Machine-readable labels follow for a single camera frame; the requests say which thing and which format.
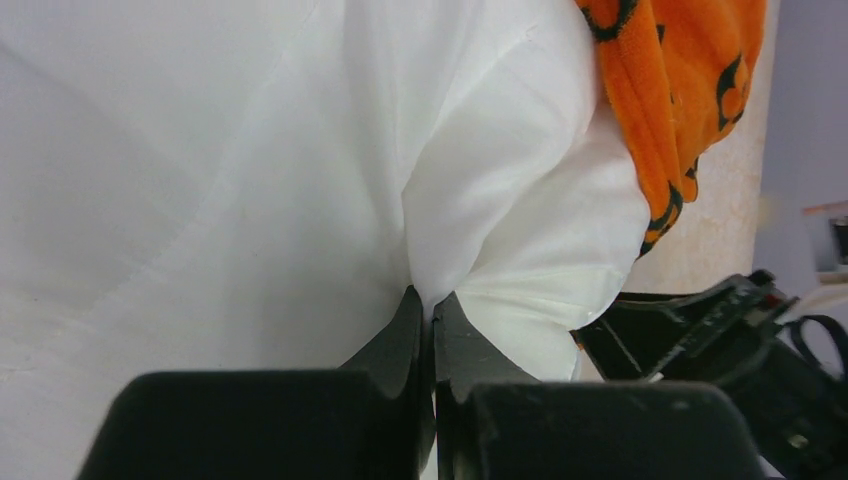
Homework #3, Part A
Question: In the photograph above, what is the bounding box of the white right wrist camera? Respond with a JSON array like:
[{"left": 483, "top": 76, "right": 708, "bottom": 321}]
[{"left": 790, "top": 200, "right": 847, "bottom": 317}]

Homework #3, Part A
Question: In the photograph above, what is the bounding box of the white pillow yellow edge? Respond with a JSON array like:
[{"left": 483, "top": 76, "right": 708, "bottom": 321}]
[{"left": 1, "top": 1, "right": 649, "bottom": 479}]

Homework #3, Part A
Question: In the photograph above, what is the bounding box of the orange patterned pillowcase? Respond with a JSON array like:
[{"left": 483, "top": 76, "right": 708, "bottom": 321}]
[{"left": 577, "top": 0, "right": 767, "bottom": 254}]

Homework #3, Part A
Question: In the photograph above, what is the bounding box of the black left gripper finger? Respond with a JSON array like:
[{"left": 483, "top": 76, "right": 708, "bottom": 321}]
[{"left": 79, "top": 288, "right": 435, "bottom": 479}]

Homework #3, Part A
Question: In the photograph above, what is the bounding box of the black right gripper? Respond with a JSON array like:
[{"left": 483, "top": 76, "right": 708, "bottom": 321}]
[{"left": 432, "top": 270, "right": 847, "bottom": 479}]

